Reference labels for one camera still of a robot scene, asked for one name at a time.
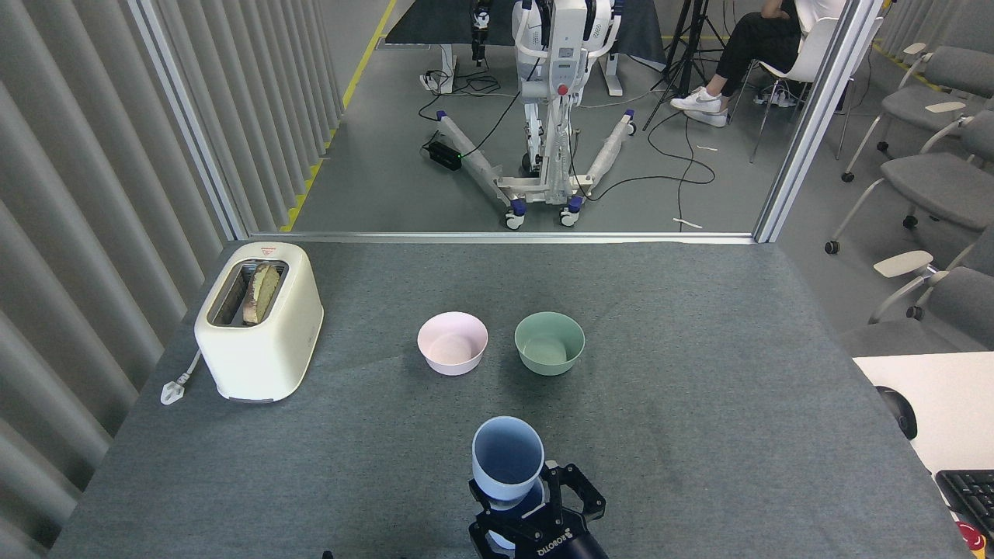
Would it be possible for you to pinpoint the silver frame rail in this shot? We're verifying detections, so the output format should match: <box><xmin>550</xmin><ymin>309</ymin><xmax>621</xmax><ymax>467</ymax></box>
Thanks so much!
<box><xmin>247</xmin><ymin>231</ymin><xmax>758</xmax><ymax>246</ymax></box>

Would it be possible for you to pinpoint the pink bowl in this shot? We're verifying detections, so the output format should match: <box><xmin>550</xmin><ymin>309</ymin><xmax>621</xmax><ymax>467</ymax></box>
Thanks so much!
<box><xmin>417</xmin><ymin>312</ymin><xmax>489</xmax><ymax>377</ymax></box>

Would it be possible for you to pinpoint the bread slice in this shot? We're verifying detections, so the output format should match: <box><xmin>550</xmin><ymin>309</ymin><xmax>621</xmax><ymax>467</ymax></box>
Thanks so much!
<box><xmin>242</xmin><ymin>262</ymin><xmax>281</xmax><ymax>325</ymax></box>

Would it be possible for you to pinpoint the black floor cable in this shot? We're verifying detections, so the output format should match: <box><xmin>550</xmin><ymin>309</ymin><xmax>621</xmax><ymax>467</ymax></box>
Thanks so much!
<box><xmin>571</xmin><ymin>109</ymin><xmax>717</xmax><ymax>226</ymax></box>

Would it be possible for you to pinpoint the black keyboard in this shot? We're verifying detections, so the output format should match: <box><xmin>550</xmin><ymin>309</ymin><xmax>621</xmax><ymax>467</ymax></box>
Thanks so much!
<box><xmin>935</xmin><ymin>469</ymin><xmax>994</xmax><ymax>541</ymax></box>

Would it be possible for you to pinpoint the black tripod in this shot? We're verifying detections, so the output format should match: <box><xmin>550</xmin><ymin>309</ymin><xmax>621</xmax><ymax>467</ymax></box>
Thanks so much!
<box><xmin>643</xmin><ymin>0</ymin><xmax>728</xmax><ymax>131</ymax></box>

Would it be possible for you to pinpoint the white chair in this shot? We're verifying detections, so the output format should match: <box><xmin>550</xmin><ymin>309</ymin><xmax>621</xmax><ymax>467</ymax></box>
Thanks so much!
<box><xmin>749</xmin><ymin>16</ymin><xmax>886</xmax><ymax>164</ymax></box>

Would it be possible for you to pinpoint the green bowl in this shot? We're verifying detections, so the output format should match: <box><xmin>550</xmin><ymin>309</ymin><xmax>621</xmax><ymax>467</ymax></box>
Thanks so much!
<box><xmin>514</xmin><ymin>312</ymin><xmax>586</xmax><ymax>377</ymax></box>

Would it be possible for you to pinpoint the silver frame post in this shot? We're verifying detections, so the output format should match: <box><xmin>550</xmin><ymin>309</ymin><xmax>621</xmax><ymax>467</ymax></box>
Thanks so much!
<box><xmin>128</xmin><ymin>0</ymin><xmax>250</xmax><ymax>241</ymax></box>
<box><xmin>753</xmin><ymin>0</ymin><xmax>886</xmax><ymax>244</ymax></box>

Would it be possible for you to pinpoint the white desk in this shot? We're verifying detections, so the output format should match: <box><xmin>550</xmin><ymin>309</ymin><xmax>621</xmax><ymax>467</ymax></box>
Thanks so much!
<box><xmin>853</xmin><ymin>352</ymin><xmax>994</xmax><ymax>559</ymax></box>

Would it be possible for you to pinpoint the white toaster power cord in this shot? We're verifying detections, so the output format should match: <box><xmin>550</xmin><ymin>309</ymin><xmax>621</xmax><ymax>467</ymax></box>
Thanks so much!
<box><xmin>160</xmin><ymin>349</ymin><xmax>203</xmax><ymax>407</ymax></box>

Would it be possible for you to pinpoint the black power box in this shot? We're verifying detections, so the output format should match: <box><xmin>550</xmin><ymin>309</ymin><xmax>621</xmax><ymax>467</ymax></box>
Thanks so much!
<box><xmin>422</xmin><ymin>140</ymin><xmax>465</xmax><ymax>172</ymax></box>

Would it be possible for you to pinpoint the dark grey floor mat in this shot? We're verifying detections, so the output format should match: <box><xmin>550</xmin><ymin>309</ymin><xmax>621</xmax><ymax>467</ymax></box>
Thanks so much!
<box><xmin>384</xmin><ymin>0</ymin><xmax>667</xmax><ymax>67</ymax></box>

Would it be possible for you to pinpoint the cream toaster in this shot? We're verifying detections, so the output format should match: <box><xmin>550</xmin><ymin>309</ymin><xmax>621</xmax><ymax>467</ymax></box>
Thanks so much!
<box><xmin>194</xmin><ymin>241</ymin><xmax>325</xmax><ymax>403</ymax></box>

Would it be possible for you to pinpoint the grey office chair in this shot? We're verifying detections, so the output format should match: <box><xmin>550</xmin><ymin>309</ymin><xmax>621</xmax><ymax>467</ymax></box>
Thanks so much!
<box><xmin>825</xmin><ymin>109</ymin><xmax>994</xmax><ymax>255</ymax></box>
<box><xmin>839</xmin><ymin>225</ymin><xmax>994</xmax><ymax>358</ymax></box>
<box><xmin>842</xmin><ymin>43</ymin><xmax>994</xmax><ymax>184</ymax></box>

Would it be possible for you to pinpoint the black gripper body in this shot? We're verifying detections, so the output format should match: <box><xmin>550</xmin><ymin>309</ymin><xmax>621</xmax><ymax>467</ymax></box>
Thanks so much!
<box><xmin>497</xmin><ymin>517</ymin><xmax>611</xmax><ymax>559</ymax></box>

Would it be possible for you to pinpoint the seated person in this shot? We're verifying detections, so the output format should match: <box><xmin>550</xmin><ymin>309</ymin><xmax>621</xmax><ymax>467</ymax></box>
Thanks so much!
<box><xmin>671</xmin><ymin>0</ymin><xmax>847</xmax><ymax>129</ymax></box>

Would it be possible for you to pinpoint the white wheeled stand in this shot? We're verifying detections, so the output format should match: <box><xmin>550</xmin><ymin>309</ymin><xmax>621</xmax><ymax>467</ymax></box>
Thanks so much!
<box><xmin>435</xmin><ymin>0</ymin><xmax>638</xmax><ymax>230</ymax></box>

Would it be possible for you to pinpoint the blue plastic cup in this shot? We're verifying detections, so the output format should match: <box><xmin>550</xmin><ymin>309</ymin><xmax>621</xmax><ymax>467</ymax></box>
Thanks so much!
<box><xmin>471</xmin><ymin>416</ymin><xmax>545</xmax><ymax>502</ymax></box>
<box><xmin>488</xmin><ymin>477</ymin><xmax>546</xmax><ymax>550</ymax></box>

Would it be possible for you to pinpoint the black computer mouse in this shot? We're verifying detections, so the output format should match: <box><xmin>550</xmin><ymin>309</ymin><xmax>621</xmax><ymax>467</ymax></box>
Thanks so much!
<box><xmin>876</xmin><ymin>386</ymin><xmax>919</xmax><ymax>441</ymax></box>

